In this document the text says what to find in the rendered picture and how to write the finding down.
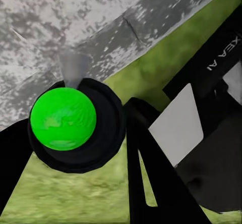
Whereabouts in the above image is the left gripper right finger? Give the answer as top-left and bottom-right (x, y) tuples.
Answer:
(126, 116), (212, 224)

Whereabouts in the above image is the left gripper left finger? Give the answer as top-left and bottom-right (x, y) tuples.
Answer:
(0, 119), (34, 216)

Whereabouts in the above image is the insectifuge atomizer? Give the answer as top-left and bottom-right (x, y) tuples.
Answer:
(27, 51), (127, 174)

